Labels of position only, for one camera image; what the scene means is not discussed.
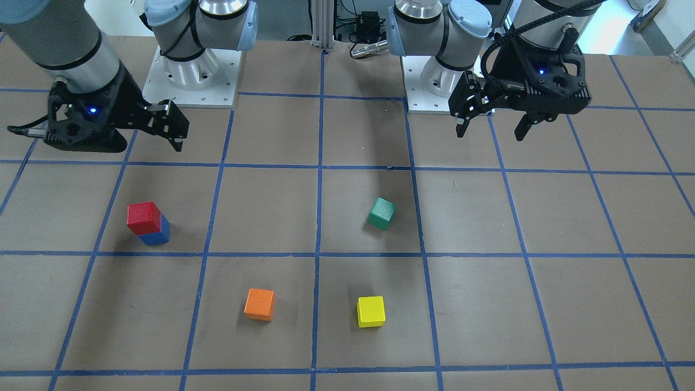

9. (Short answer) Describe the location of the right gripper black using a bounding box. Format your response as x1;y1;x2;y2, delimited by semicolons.
41;65;189;153

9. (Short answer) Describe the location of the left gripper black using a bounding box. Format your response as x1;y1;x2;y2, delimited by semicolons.
448;38;592;142

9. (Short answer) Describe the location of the red wooden block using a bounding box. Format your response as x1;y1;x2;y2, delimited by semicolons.
127;201;162;236

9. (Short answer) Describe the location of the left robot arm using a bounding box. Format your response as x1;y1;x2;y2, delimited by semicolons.
385;1;601;141

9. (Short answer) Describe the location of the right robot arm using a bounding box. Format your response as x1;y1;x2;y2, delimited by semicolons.
2;1;259;153

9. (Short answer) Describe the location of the blue wooden block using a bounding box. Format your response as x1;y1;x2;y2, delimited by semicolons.
136;215;170;247

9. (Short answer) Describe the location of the green wooden block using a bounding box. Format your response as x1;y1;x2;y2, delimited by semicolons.
367;197;397;231

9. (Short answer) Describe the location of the orange wooden block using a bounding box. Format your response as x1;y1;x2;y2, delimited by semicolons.
244;288;276;322

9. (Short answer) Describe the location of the yellow wooden block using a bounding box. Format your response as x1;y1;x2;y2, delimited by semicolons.
356;295;386;327

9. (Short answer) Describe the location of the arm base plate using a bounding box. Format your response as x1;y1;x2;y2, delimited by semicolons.
401;55;462;115
142;49;243;109

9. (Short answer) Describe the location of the aluminium frame post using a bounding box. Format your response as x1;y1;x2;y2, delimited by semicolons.
310;0;336;52

